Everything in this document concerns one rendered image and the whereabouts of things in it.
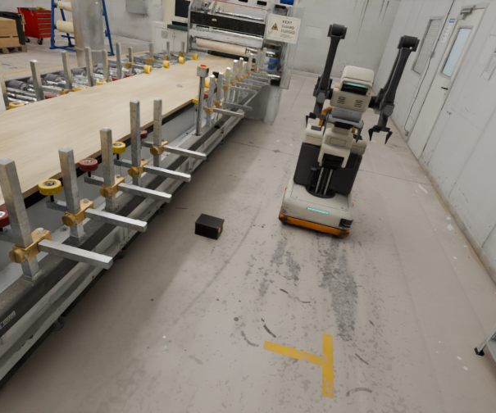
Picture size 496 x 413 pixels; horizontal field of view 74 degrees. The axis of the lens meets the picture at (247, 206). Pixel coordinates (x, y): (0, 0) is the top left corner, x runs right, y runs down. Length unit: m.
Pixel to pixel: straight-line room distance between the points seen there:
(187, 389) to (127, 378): 0.30
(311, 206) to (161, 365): 1.71
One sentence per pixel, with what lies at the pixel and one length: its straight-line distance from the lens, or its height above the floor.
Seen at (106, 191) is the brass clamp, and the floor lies 0.83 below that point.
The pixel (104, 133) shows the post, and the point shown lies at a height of 1.09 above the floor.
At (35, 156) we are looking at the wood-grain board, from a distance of 1.83.
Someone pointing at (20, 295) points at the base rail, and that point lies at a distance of 1.38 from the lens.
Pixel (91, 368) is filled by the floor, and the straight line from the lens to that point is 1.98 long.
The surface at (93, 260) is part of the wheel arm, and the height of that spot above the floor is 0.83.
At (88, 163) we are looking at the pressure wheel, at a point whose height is 0.91.
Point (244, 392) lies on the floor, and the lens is 1.89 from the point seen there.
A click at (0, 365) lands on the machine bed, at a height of 0.17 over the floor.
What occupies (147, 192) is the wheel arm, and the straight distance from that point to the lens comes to 1.62.
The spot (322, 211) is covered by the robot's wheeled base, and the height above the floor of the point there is 0.25.
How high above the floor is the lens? 1.63
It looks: 31 degrees down
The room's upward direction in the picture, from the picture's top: 10 degrees clockwise
